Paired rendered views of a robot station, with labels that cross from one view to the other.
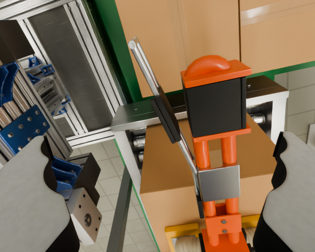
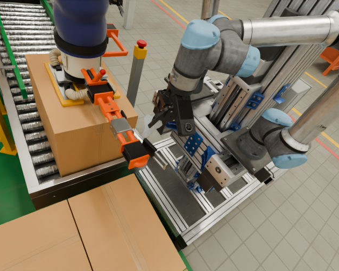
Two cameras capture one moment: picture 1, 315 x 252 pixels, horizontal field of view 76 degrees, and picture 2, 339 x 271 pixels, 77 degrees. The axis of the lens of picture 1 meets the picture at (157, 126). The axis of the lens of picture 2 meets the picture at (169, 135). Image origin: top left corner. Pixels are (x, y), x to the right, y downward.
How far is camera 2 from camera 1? 0.59 m
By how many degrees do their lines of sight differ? 26
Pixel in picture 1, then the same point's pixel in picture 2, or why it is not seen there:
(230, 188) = (116, 123)
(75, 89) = (172, 177)
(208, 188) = (125, 122)
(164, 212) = (122, 106)
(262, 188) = (71, 121)
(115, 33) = not seen: hidden behind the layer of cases
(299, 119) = not seen: outside the picture
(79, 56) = (174, 198)
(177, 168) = not seen: hidden behind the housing
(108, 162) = (140, 130)
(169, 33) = (126, 214)
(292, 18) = (36, 246)
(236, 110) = (129, 149)
